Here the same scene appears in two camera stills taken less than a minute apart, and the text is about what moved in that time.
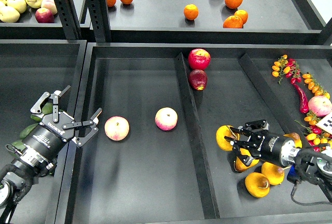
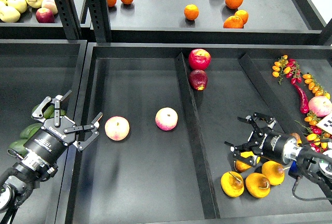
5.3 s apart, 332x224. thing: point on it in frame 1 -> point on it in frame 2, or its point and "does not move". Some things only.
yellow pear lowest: (257, 184) does not move
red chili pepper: (303, 101) does not move
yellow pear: (225, 130) -> (232, 184)
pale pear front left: (9, 14) does not move
